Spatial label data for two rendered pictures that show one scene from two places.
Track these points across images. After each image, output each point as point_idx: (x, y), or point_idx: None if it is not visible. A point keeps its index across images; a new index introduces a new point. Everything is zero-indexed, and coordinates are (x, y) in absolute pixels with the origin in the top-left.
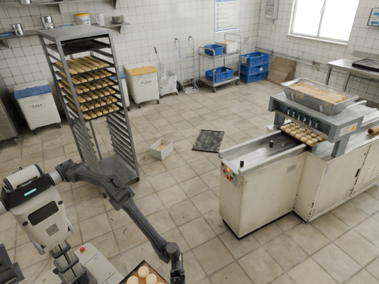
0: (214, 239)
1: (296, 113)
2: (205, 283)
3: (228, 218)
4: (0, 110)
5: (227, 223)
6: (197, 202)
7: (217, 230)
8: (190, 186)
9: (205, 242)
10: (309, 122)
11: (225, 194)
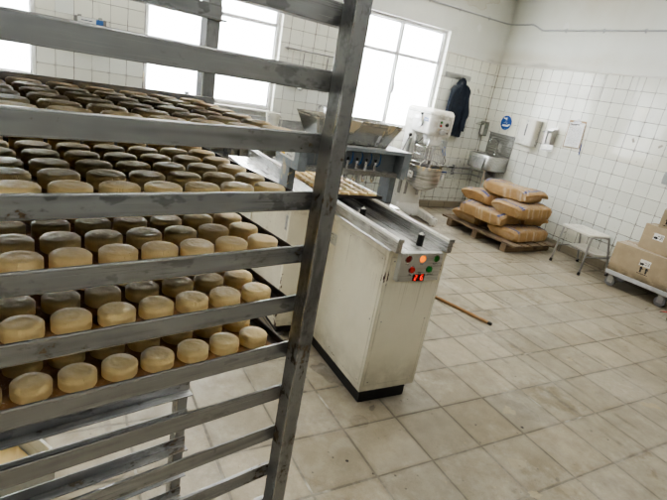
0: (403, 422)
1: (352, 158)
2: (493, 450)
3: (391, 369)
4: None
5: (384, 386)
6: (299, 428)
7: (382, 414)
8: (237, 431)
9: (411, 437)
10: (366, 166)
11: (391, 324)
